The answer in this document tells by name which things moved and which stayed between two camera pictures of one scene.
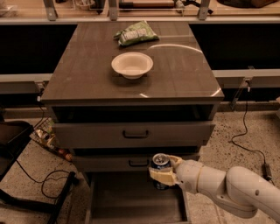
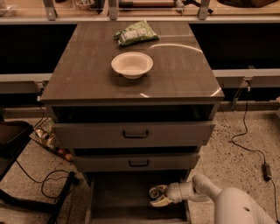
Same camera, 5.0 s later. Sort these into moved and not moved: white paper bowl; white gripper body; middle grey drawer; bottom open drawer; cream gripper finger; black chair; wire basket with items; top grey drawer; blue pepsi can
Moved: white gripper body; cream gripper finger; blue pepsi can
Not moved: wire basket with items; black chair; middle grey drawer; bottom open drawer; white paper bowl; top grey drawer
